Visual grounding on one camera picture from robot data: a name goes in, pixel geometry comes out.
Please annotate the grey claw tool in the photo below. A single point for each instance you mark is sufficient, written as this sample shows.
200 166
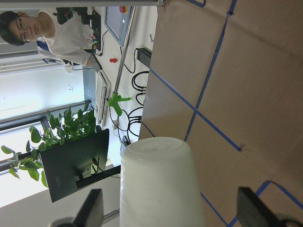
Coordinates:
116 98

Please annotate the black power adapter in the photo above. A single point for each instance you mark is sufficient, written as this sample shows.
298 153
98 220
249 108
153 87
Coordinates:
144 56

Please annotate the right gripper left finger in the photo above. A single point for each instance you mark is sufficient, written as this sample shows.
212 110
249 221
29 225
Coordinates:
91 213

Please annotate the black computer monitor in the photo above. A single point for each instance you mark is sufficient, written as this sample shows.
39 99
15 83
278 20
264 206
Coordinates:
75 164

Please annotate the white keyboard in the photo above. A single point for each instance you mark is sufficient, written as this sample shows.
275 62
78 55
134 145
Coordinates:
103 87

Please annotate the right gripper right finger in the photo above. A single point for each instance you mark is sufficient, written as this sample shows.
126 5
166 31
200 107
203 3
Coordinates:
252 212

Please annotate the teach pendant tablet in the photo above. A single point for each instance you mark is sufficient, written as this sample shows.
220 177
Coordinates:
117 20

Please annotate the green potted plant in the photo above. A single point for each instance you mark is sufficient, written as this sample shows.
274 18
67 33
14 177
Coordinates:
65 128

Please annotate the pale green plastic cup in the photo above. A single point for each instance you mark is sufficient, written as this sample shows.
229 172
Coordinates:
159 185

